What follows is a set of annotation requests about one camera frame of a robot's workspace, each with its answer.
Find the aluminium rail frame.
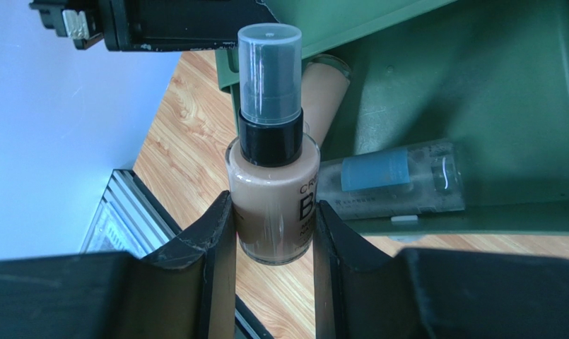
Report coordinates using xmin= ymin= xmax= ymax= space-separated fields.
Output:
xmin=80 ymin=169 xmax=272 ymax=338

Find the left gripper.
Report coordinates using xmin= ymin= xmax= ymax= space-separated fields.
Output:
xmin=28 ymin=0 xmax=277 ymax=52

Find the clear plastic bottle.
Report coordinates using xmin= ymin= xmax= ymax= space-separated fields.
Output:
xmin=317 ymin=139 xmax=466 ymax=220

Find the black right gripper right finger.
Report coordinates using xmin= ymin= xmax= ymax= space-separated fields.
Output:
xmin=313 ymin=201 xmax=569 ymax=338

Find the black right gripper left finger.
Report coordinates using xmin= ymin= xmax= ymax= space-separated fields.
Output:
xmin=0 ymin=191 xmax=236 ymax=338

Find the grey cap foundation tube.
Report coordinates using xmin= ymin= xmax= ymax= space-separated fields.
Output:
xmin=301 ymin=54 xmax=352 ymax=147

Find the green top drawer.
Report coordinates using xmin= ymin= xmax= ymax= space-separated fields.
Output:
xmin=215 ymin=0 xmax=569 ymax=237

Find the black pump foundation bottle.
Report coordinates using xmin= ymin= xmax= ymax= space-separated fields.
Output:
xmin=225 ymin=23 xmax=320 ymax=266

